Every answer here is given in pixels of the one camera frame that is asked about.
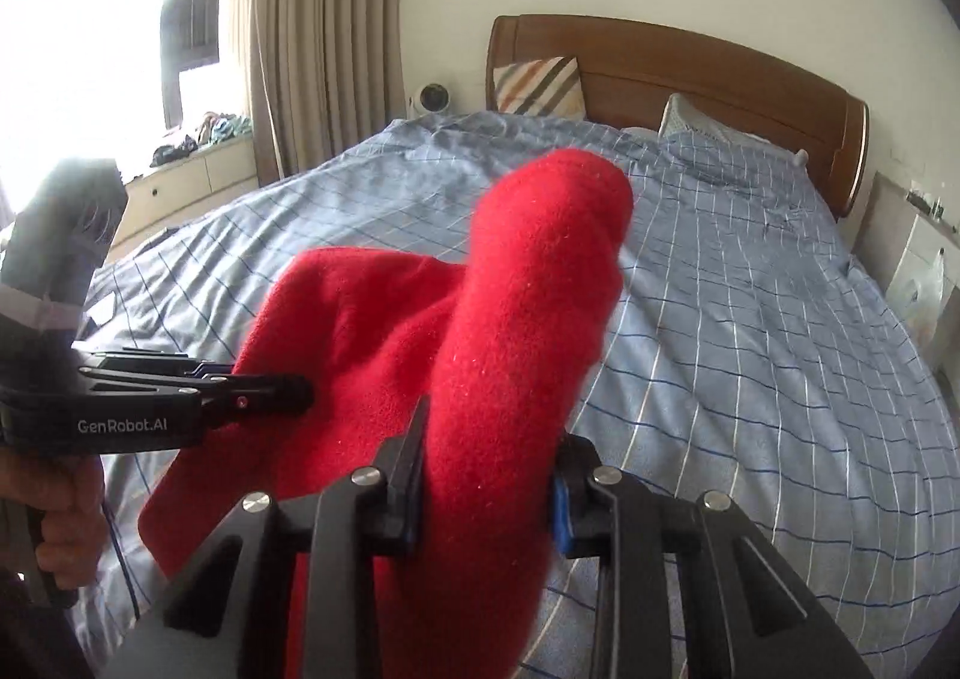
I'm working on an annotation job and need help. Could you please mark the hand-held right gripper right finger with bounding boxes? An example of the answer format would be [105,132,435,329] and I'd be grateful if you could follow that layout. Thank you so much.
[551,435,876,679]

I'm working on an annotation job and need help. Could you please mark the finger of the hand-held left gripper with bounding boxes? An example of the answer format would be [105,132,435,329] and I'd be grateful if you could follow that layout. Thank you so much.
[88,347,238,381]
[79,368,314,431]

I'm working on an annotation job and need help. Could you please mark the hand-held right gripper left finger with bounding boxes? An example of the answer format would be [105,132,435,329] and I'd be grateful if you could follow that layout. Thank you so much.
[97,394,434,679]

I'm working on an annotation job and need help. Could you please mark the red knit sweater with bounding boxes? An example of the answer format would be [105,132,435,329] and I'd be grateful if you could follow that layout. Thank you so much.
[137,148,637,679]

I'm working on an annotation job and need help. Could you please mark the pile of clothes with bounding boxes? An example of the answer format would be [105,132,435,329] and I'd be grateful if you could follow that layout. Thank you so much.
[150,111,254,167]

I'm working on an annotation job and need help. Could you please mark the person's left hand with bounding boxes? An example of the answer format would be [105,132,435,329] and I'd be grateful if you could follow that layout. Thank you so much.
[0,457,107,591]

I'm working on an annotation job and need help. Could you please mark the cream window bench drawers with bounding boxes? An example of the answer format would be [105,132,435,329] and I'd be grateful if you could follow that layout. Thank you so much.
[105,139,260,268]

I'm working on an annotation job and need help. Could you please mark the beige curtain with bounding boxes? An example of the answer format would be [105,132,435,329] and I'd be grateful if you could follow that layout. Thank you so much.
[221,0,411,189]

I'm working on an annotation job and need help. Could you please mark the white round fan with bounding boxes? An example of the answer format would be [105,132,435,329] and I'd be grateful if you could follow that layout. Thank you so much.
[409,81,449,119]

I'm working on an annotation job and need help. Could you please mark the striped pillow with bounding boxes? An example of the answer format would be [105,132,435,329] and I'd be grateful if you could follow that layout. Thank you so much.
[491,54,584,119]

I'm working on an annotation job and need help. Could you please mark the pale patterned pillow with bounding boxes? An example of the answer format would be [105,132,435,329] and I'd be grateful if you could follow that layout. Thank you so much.
[658,92,811,161]

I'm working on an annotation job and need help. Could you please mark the white plastic bag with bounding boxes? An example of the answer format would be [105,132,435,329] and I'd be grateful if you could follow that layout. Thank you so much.
[896,248,948,344]

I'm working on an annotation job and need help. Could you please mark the white nightstand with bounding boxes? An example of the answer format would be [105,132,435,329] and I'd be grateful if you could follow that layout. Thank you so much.
[851,169,960,380]

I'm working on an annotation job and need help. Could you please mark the wooden headboard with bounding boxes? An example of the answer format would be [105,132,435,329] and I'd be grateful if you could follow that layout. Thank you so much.
[486,14,871,219]

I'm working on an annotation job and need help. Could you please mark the black cable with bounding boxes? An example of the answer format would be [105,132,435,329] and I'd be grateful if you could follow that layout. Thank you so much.
[101,499,145,621]

